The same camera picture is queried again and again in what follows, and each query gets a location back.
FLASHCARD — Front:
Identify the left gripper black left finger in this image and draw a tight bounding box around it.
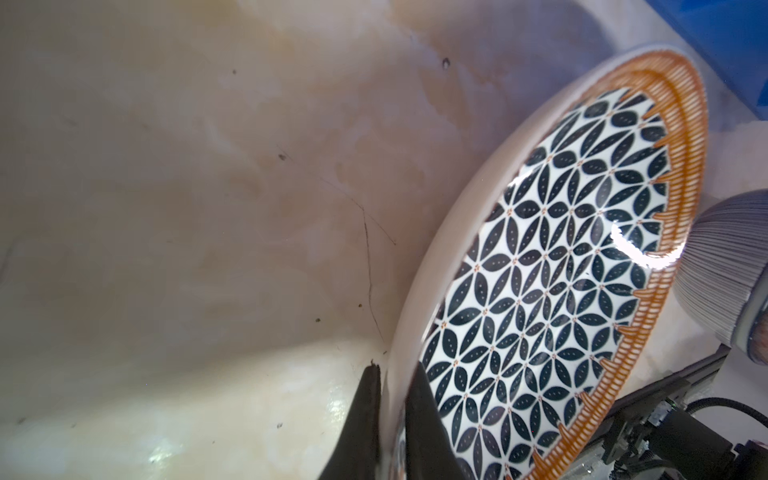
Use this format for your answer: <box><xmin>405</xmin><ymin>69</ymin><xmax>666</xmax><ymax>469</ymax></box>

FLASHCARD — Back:
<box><xmin>319</xmin><ymin>363</ymin><xmax>381</xmax><ymax>480</ymax></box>

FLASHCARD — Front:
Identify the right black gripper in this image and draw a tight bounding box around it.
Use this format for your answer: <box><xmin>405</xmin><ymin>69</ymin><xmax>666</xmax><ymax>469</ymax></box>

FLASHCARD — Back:
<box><xmin>575</xmin><ymin>346</ymin><xmax>767</xmax><ymax>479</ymax></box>

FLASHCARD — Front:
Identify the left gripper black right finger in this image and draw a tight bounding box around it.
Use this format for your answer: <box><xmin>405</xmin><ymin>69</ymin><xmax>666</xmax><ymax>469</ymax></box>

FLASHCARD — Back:
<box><xmin>405</xmin><ymin>362</ymin><xmax>464</xmax><ymax>480</ymax></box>

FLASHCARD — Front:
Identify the black geometric orange-rimmed plate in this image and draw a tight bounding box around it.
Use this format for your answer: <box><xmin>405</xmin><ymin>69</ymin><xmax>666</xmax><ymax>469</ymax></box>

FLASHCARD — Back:
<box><xmin>380</xmin><ymin>45</ymin><xmax>708</xmax><ymax>479</ymax></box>

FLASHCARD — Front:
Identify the dark floral patterned bowl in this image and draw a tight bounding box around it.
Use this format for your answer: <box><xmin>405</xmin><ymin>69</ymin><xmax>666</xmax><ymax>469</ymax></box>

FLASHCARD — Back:
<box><xmin>675</xmin><ymin>189</ymin><xmax>767</xmax><ymax>365</ymax></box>

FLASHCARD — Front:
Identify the blue plastic bin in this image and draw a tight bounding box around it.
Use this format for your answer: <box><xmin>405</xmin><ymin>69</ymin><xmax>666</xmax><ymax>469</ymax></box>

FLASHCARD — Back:
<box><xmin>648</xmin><ymin>0</ymin><xmax>767</xmax><ymax>121</ymax></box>

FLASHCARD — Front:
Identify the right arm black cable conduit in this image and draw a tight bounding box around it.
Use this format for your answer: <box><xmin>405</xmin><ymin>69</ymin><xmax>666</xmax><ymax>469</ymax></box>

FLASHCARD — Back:
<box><xmin>683</xmin><ymin>395</ymin><xmax>768</xmax><ymax>430</ymax></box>

